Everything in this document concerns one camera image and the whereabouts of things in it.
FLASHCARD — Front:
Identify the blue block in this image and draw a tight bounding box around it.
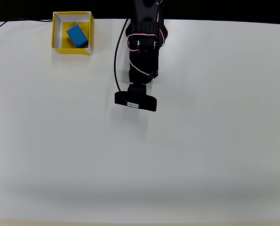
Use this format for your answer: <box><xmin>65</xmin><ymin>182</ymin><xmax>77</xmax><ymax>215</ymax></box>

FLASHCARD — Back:
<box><xmin>66</xmin><ymin>24</ymin><xmax>89</xmax><ymax>49</ymax></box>

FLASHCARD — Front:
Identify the yellow cardboard box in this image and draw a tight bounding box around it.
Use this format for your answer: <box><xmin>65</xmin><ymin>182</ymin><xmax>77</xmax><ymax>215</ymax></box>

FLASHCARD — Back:
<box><xmin>51</xmin><ymin>11</ymin><xmax>95</xmax><ymax>57</ymax></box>

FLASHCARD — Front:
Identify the black camera cable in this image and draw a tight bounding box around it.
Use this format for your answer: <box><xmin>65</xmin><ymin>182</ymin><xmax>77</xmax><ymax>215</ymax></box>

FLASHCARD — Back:
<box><xmin>113</xmin><ymin>18</ymin><xmax>130</xmax><ymax>104</ymax></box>

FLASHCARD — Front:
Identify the red white servo wire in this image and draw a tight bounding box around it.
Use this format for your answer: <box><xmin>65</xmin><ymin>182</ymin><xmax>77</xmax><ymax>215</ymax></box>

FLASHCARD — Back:
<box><xmin>126</xmin><ymin>32</ymin><xmax>160</xmax><ymax>78</ymax></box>

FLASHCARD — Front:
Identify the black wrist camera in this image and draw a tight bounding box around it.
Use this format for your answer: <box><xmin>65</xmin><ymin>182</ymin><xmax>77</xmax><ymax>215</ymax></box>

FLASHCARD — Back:
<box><xmin>113</xmin><ymin>84</ymin><xmax>158</xmax><ymax>113</ymax></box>

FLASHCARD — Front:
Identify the thin black table cable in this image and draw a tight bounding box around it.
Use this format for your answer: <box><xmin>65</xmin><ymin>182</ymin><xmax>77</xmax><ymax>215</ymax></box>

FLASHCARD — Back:
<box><xmin>0</xmin><ymin>17</ymin><xmax>54</xmax><ymax>34</ymax></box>

